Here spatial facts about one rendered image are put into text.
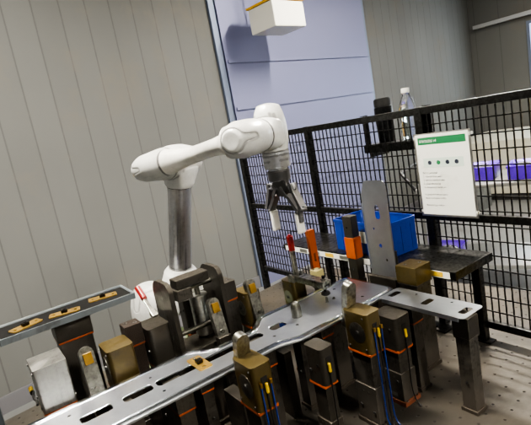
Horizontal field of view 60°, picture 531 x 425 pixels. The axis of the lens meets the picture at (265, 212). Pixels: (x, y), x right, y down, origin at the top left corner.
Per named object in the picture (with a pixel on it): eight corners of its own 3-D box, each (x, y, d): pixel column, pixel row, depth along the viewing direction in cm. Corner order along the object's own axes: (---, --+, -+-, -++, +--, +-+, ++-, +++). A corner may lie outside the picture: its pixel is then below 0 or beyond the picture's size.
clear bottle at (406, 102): (412, 139, 179) (406, 87, 175) (399, 141, 184) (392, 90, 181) (422, 137, 182) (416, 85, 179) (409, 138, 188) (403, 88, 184)
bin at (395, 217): (388, 260, 167) (383, 225, 165) (336, 249, 194) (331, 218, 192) (420, 247, 175) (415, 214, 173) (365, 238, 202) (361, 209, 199)
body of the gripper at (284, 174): (261, 171, 153) (266, 198, 154) (276, 170, 146) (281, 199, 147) (279, 167, 157) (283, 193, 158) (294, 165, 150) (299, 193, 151)
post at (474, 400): (478, 416, 127) (467, 319, 122) (461, 409, 131) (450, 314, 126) (487, 408, 129) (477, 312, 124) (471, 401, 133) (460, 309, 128)
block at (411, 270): (427, 372, 152) (414, 268, 145) (408, 364, 158) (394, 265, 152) (442, 362, 156) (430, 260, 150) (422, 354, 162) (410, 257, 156)
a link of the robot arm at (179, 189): (153, 313, 210) (185, 293, 228) (181, 323, 202) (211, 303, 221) (147, 144, 187) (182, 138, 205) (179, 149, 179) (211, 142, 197)
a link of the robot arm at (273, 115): (268, 151, 157) (248, 157, 147) (260, 105, 155) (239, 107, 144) (296, 147, 152) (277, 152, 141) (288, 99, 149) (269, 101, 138)
